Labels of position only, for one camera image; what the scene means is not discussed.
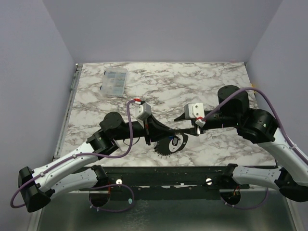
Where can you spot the black tag key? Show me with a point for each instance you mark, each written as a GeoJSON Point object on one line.
{"type": "Point", "coordinates": [175, 140]}

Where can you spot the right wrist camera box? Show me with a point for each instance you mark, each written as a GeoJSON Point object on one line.
{"type": "Point", "coordinates": [191, 109]}

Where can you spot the aluminium side rail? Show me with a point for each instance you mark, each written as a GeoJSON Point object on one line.
{"type": "Point", "coordinates": [73, 90]}

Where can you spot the clear plastic organizer box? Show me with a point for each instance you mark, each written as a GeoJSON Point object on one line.
{"type": "Point", "coordinates": [114, 81]}

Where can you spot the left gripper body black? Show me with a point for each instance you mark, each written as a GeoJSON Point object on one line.
{"type": "Point", "coordinates": [146, 132]}

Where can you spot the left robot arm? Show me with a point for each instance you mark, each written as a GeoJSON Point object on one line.
{"type": "Point", "coordinates": [113, 140]}

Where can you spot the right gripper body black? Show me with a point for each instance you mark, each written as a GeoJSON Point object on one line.
{"type": "Point", "coordinates": [197, 127]}

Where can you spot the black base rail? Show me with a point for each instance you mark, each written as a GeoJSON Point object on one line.
{"type": "Point", "coordinates": [150, 183]}

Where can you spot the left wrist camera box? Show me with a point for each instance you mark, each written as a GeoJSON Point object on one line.
{"type": "Point", "coordinates": [143, 111]}

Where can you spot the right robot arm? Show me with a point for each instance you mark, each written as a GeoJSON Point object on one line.
{"type": "Point", "coordinates": [262, 128]}

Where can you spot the metal key ring plate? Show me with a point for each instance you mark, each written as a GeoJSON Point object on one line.
{"type": "Point", "coordinates": [165, 148]}

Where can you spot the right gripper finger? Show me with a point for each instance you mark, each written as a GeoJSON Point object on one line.
{"type": "Point", "coordinates": [180, 118]}
{"type": "Point", "coordinates": [185, 131]}

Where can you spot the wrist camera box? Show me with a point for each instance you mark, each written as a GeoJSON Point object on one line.
{"type": "Point", "coordinates": [191, 109]}
{"type": "Point", "coordinates": [143, 111]}

